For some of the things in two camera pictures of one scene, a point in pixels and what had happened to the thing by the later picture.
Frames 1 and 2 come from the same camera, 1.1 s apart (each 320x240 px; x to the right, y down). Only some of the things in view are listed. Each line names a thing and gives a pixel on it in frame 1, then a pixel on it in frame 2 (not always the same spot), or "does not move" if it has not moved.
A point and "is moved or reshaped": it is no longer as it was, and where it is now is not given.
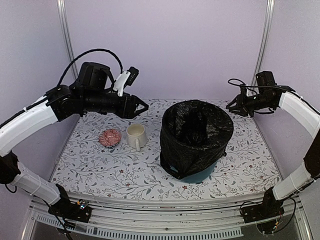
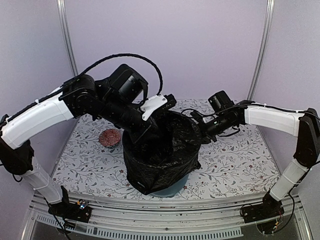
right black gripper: (242, 105) → (206, 136)
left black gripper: (128, 109) → (139, 136)
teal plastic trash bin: (198, 177) → (172, 190)
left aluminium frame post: (62, 10) does not move
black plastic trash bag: (194, 135) is moved or reshaped
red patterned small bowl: (110, 138) does not move
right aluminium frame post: (266, 31) does not move
